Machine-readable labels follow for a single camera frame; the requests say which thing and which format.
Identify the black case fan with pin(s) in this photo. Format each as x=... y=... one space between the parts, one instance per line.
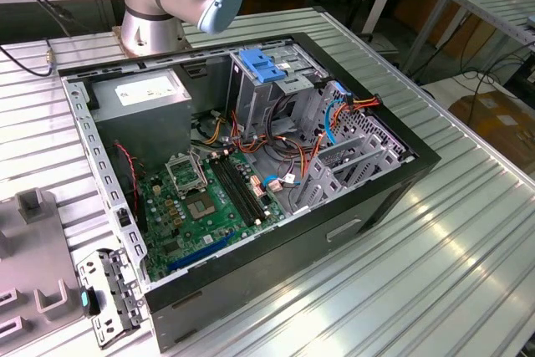
x=125 y=173

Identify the green motherboard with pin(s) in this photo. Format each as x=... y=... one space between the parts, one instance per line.
x=225 y=227

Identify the grey metal slot bracket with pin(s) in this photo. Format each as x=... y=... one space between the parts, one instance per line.
x=113 y=290

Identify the large flat cardboard box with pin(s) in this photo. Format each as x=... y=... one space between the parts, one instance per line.
x=497 y=123

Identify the grey power supply unit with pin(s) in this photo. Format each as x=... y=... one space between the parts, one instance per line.
x=142 y=127

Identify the CPU socket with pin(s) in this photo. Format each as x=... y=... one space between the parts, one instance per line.
x=201 y=206

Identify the blue expansion slot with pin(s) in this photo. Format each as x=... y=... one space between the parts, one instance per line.
x=200 y=253

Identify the grey metal drive cage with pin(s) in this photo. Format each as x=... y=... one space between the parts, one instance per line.
x=251 y=98

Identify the grey metal disk bay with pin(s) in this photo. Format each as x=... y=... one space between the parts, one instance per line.
x=334 y=190

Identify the grey parts rack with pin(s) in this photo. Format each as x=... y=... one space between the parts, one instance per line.
x=37 y=248

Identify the black latch with blue tab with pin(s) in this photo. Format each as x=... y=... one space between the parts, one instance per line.
x=85 y=299

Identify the black RAM slot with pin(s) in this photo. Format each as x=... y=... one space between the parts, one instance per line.
x=242 y=190
x=236 y=190
x=248 y=190
x=230 y=190

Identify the blue plastic drive latch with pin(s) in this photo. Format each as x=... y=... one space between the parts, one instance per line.
x=261 y=66

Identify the black open PC case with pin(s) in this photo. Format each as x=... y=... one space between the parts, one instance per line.
x=267 y=265

